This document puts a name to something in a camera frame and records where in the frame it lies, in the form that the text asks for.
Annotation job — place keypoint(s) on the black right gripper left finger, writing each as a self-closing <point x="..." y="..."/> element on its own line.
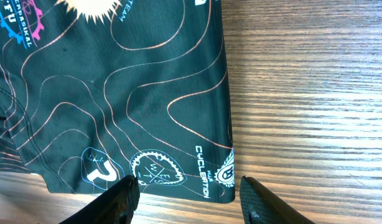
<point x="114" y="206"/>

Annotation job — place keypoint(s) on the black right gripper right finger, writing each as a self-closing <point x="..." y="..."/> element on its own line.
<point x="261" y="206"/>

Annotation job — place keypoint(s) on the black orange-patterned cycling jersey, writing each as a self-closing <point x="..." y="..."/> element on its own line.
<point x="93" y="91"/>

